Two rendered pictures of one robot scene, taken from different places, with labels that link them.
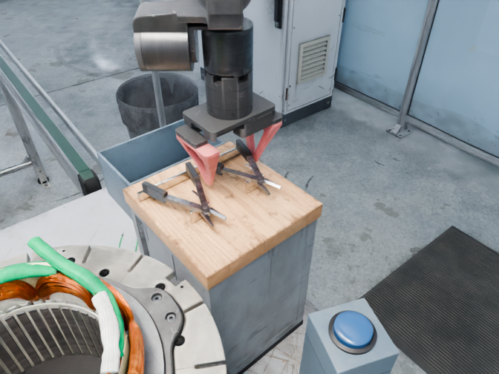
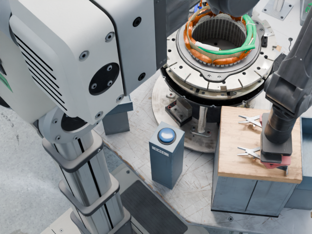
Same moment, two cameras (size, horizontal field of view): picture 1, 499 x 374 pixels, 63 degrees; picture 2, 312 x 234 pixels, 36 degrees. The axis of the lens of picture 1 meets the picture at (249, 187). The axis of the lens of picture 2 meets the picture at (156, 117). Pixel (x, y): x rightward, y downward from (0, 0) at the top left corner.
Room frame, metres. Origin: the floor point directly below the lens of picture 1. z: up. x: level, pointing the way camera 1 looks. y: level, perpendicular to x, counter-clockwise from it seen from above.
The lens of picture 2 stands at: (0.66, -0.51, 2.12)
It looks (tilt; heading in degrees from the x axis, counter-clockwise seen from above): 59 degrees down; 139
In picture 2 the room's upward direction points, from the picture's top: 3 degrees counter-clockwise
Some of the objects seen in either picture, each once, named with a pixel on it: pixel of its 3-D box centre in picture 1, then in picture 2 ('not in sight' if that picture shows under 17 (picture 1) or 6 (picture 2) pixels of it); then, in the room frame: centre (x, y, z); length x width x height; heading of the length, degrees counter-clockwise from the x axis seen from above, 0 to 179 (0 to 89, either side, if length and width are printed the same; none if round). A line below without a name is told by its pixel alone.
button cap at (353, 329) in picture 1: (353, 329); (166, 135); (0.24, -0.11, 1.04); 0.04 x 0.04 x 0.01
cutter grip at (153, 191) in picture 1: (154, 191); not in sight; (0.40, 0.12, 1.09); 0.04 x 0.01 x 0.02; 55
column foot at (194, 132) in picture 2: not in sight; (201, 131); (0.21, 0.07, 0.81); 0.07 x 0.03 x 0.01; 30
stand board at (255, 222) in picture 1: (220, 202); (259, 143); (0.42, 0.04, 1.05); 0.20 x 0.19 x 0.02; 40
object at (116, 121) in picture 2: not in sight; (110, 96); (-0.02, -0.09, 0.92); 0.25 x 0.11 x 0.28; 148
